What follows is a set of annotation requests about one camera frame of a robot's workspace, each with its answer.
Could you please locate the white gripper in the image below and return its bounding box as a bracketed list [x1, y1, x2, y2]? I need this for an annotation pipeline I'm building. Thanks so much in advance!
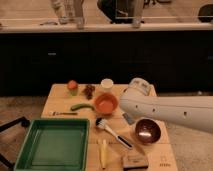
[129, 77, 151, 95]

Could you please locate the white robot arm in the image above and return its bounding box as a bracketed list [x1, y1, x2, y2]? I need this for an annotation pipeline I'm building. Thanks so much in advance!
[119, 78, 213, 133]

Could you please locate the orange bowl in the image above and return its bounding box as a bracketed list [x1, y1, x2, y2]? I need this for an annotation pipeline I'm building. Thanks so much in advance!
[94, 93, 118, 115]

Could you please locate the purple bowl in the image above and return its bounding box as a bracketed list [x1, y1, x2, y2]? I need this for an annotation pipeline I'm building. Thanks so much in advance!
[135, 119, 161, 144]

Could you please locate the dark sponge block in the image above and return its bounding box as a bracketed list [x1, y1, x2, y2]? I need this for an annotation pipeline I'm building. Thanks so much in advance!
[122, 150, 149, 170]

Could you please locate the grey metal spatula piece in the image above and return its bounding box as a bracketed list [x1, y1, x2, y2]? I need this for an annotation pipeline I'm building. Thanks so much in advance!
[122, 113, 135, 125]

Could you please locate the white cup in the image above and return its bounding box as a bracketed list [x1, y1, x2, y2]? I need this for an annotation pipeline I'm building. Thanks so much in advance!
[100, 78, 114, 92]

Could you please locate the black cabinet counter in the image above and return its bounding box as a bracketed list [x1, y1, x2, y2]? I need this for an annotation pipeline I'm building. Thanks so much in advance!
[0, 31, 213, 96]

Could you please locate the brown grape bunch toy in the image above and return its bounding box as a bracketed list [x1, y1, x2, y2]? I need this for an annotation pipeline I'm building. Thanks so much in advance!
[83, 84, 95, 100]

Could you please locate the green cucumber toy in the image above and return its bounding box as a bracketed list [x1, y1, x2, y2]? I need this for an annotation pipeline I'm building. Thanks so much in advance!
[70, 103, 94, 111]

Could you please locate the orange fruit on green base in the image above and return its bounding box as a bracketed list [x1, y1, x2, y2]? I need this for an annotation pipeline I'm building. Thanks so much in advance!
[67, 80, 78, 96]

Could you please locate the green plastic tray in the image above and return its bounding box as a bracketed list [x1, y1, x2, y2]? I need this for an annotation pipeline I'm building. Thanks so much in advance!
[14, 119, 90, 171]

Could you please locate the silver fork black handle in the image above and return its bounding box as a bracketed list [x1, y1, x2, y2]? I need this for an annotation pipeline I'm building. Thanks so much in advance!
[96, 118, 133, 149]

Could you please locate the black chair frame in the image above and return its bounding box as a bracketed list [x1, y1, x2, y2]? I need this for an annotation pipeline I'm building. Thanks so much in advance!
[0, 117, 30, 170]

